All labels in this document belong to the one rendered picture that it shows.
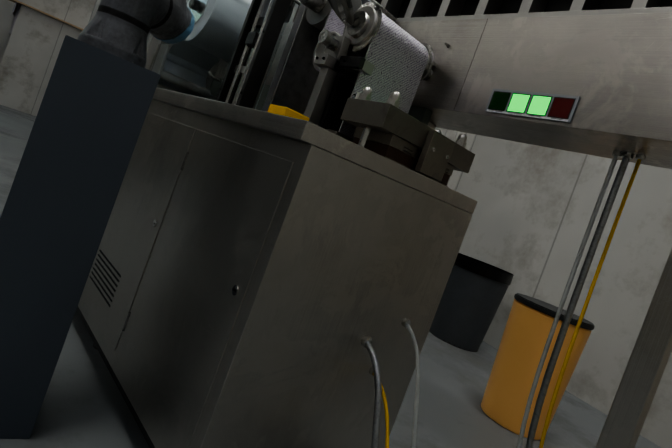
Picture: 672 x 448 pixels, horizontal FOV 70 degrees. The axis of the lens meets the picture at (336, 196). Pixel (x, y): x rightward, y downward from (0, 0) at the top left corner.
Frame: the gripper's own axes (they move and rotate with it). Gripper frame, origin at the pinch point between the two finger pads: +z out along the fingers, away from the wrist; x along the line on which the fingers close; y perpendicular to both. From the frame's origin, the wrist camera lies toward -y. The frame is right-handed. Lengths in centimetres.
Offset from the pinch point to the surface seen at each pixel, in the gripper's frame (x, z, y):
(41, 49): 1082, 60, 67
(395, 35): -8.2, 8.0, 9.0
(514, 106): -37, 32, 18
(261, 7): 35.4, -7.2, -3.7
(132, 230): 36, 33, -75
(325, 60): -0.9, 6.0, -11.6
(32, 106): 1080, 149, -12
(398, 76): -8.4, 19.1, 5.9
